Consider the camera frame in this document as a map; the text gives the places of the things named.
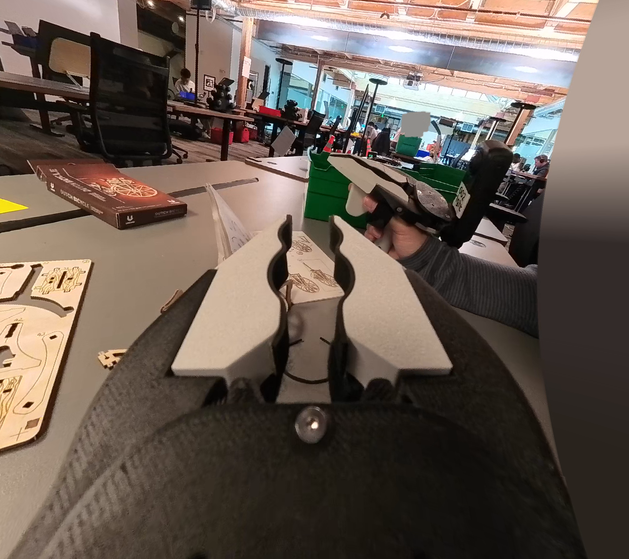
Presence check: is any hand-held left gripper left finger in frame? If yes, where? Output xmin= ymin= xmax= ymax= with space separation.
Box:
xmin=170 ymin=215 xmax=293 ymax=380

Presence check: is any instruction booklet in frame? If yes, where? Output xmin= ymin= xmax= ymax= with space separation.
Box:
xmin=205 ymin=182 xmax=346 ymax=298

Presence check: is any black rubber band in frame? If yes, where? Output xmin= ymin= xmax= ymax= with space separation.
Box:
xmin=284 ymin=336 xmax=332 ymax=384

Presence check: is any wooden desk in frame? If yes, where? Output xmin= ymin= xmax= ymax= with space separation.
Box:
xmin=167 ymin=100 xmax=256 ymax=162
xmin=0 ymin=71 xmax=91 ymax=138

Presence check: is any black office chair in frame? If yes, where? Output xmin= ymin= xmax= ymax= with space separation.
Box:
xmin=79 ymin=31 xmax=188 ymax=168

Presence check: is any brown model kit box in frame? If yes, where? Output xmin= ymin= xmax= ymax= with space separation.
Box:
xmin=27 ymin=160 xmax=188 ymax=230

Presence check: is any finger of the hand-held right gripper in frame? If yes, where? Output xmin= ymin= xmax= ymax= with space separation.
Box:
xmin=326 ymin=153 xmax=414 ymax=217

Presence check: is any person's right forearm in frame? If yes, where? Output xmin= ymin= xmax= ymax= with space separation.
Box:
xmin=400 ymin=236 xmax=539 ymax=339

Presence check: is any large wooden parts sheet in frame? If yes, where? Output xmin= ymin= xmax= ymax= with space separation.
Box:
xmin=0 ymin=258 xmax=93 ymax=453

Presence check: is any grey tilted panel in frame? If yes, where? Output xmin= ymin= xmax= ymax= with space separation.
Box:
xmin=269 ymin=126 xmax=299 ymax=158

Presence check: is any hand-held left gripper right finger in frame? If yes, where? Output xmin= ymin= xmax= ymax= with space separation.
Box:
xmin=328 ymin=215 xmax=453 ymax=386

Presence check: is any wooden board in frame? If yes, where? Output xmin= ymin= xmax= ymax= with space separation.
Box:
xmin=244 ymin=155 xmax=311 ymax=183

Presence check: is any black knobbly object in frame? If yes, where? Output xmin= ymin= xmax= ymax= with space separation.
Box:
xmin=205 ymin=82 xmax=238 ymax=114

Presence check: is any person's right hand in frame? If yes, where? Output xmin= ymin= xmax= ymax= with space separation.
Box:
xmin=363 ymin=195 xmax=437 ymax=262

